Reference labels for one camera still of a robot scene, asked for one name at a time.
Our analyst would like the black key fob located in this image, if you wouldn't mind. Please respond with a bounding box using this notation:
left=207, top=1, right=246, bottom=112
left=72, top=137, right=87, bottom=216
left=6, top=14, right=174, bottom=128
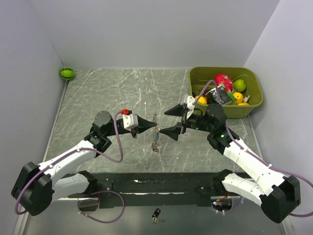
left=152, top=208, right=165, bottom=224

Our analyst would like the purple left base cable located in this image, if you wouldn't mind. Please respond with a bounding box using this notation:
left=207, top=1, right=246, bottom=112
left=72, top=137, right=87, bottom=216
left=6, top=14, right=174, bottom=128
left=77, top=190, right=125, bottom=223

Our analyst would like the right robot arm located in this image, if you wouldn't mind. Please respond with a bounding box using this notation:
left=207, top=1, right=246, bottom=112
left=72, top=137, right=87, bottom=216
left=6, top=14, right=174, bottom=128
left=160, top=103, right=301, bottom=223

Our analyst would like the orange fruit toy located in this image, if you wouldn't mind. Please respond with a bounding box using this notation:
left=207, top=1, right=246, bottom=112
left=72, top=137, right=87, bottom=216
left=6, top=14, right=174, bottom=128
left=232, top=92, right=244, bottom=104
left=195, top=96, right=207, bottom=105

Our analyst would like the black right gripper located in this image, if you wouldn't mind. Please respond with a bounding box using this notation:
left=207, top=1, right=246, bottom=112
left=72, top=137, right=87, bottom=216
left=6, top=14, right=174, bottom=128
left=159, top=102, right=214, bottom=141

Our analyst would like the yellow lemon toy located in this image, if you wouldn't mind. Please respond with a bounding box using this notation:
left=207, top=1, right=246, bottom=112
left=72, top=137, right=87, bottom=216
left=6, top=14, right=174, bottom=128
left=237, top=102, right=249, bottom=106

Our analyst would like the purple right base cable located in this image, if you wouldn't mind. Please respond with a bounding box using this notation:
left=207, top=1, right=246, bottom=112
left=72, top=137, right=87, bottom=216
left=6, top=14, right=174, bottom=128
left=215, top=194, right=245, bottom=216

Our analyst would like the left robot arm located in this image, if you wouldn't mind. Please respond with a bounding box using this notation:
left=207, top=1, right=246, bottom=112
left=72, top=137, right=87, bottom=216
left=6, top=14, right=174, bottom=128
left=11, top=109, right=157, bottom=216

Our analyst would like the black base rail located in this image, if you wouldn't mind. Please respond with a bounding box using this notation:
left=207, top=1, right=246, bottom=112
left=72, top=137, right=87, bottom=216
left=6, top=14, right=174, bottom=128
left=68, top=172, right=245, bottom=209

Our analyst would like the green watermelon ball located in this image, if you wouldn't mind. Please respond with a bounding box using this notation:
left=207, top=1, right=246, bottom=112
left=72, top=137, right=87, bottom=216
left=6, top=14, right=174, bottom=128
left=59, top=67, right=75, bottom=80

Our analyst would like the olive green plastic bin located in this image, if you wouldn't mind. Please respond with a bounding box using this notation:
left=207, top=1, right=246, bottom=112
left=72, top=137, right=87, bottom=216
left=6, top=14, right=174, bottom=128
left=187, top=67, right=263, bottom=118

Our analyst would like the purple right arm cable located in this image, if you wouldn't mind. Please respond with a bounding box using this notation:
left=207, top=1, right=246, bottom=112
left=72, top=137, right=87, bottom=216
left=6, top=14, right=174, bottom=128
left=192, top=79, right=313, bottom=218

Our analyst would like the green apple toy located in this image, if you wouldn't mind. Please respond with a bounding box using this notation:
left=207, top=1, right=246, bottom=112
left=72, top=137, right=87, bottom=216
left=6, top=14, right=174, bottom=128
left=233, top=79, right=247, bottom=93

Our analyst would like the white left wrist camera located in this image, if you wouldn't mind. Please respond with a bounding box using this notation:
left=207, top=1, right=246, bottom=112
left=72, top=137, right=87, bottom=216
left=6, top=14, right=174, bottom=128
left=122, top=114, right=139, bottom=129

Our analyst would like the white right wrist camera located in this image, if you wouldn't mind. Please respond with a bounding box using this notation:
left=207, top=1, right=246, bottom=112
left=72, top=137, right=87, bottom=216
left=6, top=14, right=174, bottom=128
left=179, top=94, right=196, bottom=119

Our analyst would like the red dragon fruit toy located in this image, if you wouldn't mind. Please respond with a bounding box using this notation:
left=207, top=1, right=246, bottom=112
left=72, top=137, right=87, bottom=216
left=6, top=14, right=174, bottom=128
left=214, top=73, right=233, bottom=92

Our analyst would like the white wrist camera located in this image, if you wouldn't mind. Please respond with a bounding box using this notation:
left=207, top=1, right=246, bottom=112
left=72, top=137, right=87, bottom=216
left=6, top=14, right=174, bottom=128
left=179, top=94, right=196, bottom=119
left=122, top=114, right=139, bottom=129

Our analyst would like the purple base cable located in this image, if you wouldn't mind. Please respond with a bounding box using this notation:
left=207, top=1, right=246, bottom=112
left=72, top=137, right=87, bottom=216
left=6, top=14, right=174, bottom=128
left=77, top=190, right=125, bottom=223
left=215, top=194, right=245, bottom=216

